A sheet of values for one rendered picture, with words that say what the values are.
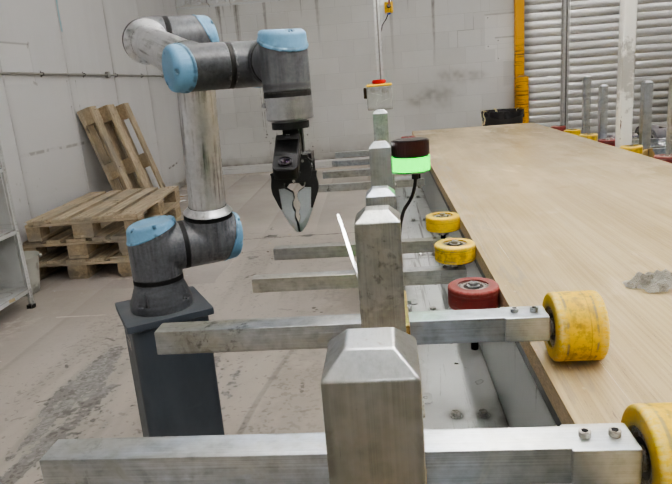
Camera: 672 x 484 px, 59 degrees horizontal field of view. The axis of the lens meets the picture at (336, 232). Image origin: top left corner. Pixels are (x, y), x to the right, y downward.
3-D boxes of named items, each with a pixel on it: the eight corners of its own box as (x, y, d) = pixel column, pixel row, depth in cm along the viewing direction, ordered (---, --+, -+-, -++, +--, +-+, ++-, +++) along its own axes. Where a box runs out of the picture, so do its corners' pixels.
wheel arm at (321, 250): (274, 264, 148) (272, 247, 147) (276, 260, 151) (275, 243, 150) (452, 254, 144) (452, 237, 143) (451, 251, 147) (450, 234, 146)
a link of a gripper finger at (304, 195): (317, 225, 122) (313, 180, 120) (314, 232, 116) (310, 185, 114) (302, 226, 122) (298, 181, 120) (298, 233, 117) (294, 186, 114)
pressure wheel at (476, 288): (452, 360, 94) (450, 291, 92) (447, 339, 102) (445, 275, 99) (504, 358, 94) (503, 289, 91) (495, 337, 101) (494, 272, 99)
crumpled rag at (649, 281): (653, 296, 86) (654, 281, 85) (614, 283, 92) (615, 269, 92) (696, 285, 89) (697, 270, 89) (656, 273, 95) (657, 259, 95)
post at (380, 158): (385, 419, 105) (368, 143, 93) (385, 408, 108) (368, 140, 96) (405, 418, 104) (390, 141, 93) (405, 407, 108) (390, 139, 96)
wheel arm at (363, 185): (317, 194, 245) (316, 184, 244) (318, 193, 248) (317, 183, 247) (424, 188, 241) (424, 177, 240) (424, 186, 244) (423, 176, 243)
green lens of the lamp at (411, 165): (392, 174, 93) (391, 159, 92) (392, 168, 99) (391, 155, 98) (431, 171, 92) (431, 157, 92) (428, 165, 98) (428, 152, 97)
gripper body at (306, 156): (317, 178, 121) (312, 118, 119) (314, 186, 113) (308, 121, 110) (280, 181, 122) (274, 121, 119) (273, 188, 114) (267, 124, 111)
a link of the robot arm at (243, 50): (219, 43, 123) (237, 37, 112) (271, 41, 128) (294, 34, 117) (224, 90, 125) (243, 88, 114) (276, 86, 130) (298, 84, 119)
